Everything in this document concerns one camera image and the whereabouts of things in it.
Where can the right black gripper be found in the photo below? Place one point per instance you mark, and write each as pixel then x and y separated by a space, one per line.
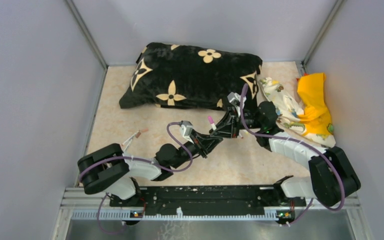
pixel 229 126

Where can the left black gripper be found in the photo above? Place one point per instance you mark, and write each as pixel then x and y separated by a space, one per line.
pixel 198 144

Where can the white pen brown cap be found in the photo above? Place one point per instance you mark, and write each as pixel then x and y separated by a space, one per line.
pixel 134 139

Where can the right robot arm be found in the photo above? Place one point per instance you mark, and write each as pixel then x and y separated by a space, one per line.
pixel 331 175

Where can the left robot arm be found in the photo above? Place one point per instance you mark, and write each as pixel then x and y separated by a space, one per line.
pixel 113 171

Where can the white patterned cloth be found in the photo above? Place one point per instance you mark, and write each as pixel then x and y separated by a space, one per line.
pixel 289 110

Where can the black floral pillow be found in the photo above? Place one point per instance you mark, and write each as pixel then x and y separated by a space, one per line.
pixel 191 77

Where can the yellow cloth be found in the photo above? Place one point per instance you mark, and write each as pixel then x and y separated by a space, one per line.
pixel 316 116

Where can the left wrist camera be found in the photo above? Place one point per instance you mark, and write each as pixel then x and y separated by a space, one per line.
pixel 186 128

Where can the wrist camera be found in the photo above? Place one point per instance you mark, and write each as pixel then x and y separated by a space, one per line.
pixel 186 128
pixel 236 99

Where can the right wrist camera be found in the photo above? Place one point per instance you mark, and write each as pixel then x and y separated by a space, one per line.
pixel 236 99

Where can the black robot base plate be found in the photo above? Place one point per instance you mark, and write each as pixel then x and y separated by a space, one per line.
pixel 210 200

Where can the aluminium frame rail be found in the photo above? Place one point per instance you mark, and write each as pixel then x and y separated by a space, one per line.
pixel 83 216

